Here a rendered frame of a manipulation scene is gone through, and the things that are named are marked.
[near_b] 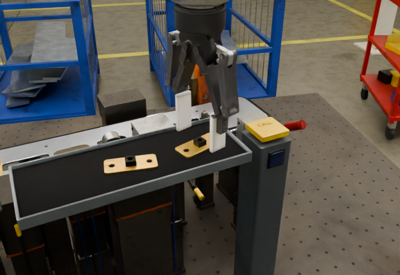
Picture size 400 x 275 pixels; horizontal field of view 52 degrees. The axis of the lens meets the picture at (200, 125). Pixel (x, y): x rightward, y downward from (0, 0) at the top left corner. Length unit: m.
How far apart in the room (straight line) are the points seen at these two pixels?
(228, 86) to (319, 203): 0.81
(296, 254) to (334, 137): 0.65
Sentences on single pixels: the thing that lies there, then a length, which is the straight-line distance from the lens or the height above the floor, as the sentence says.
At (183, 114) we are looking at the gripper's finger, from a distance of 0.72.
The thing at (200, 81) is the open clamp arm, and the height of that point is 1.05.
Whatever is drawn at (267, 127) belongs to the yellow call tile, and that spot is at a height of 1.16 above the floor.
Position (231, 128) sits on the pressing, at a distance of 1.08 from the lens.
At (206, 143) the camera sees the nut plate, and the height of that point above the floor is 1.16.
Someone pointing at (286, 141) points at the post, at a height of 1.14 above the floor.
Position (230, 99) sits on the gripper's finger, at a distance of 0.61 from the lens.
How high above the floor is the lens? 1.55
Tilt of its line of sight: 30 degrees down
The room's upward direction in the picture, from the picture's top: straight up
